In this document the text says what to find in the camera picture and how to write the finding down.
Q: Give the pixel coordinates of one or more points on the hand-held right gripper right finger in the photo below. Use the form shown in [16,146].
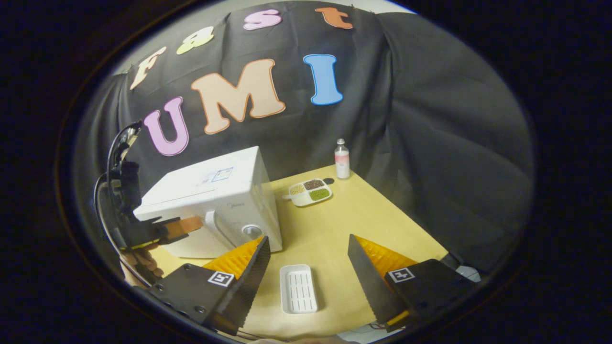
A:
[370,289]

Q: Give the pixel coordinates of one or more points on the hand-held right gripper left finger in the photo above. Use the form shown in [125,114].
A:
[248,286]

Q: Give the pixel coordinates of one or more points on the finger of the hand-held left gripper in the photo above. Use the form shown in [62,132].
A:
[184,227]

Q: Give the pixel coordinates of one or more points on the white microwave oven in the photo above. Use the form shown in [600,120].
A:
[210,191]

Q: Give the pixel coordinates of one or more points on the white rectangular tray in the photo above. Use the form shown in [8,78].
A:
[299,289]

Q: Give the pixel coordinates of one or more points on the white divided dish with beans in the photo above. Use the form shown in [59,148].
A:
[311,192]

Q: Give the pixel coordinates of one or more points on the small clear bottle pink label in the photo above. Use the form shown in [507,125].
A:
[342,162]

